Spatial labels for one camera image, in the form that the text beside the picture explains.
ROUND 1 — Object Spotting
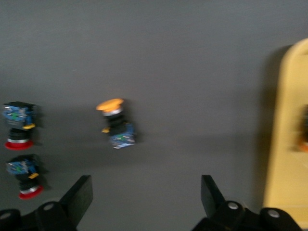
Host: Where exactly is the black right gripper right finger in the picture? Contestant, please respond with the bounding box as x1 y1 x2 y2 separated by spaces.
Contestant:
192 175 304 231

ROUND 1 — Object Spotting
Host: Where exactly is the yellow plastic tray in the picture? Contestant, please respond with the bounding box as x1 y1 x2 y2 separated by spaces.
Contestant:
263 38 308 227

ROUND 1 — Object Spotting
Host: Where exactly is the dark grey table mat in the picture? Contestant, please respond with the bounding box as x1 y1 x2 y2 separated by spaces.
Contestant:
0 0 308 231

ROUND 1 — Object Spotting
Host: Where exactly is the red mushroom push button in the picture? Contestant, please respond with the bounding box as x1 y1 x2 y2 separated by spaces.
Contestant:
6 154 46 201
1 101 41 151

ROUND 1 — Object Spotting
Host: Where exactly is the yellow mushroom push button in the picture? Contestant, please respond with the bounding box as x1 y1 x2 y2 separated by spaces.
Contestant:
95 98 137 150
294 104 308 153

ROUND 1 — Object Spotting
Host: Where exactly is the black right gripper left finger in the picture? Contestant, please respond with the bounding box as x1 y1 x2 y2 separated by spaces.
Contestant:
0 175 94 231

